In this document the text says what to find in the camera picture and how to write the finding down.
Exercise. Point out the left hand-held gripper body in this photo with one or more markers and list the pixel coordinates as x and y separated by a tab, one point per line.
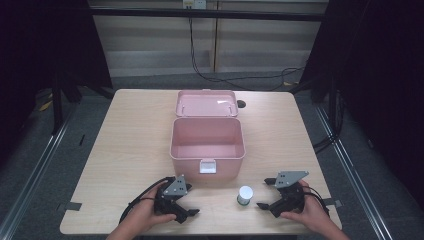
175	189

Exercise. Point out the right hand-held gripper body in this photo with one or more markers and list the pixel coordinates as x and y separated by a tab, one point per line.
289	180

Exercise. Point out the small white bottle green label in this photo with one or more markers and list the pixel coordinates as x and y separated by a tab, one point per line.
245	194

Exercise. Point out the pink plastic storage box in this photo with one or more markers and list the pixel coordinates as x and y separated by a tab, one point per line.
206	136

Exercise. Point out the person's left hand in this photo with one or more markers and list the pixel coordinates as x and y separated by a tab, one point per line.
145	213

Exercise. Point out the person's right hand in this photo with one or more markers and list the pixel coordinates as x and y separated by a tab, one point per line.
315	213

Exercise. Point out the grey tape strip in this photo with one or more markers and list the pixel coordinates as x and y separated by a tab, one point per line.
70	206
333	202

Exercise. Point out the small black floor strip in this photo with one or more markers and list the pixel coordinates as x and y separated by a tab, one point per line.
82	139

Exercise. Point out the black curtain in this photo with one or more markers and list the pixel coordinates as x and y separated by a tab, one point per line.
380	83
40	50

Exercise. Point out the black metal stand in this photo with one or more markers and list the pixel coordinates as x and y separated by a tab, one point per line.
57	106

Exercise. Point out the yellow floor tape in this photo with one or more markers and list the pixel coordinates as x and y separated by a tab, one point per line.
45	105

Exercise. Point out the metal floor rail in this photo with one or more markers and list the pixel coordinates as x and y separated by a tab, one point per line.
33	173
353	173

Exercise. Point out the black horizontal frame bar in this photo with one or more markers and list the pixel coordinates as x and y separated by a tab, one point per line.
206	14

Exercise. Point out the white wall outlet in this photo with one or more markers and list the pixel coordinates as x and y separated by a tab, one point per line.
194	3

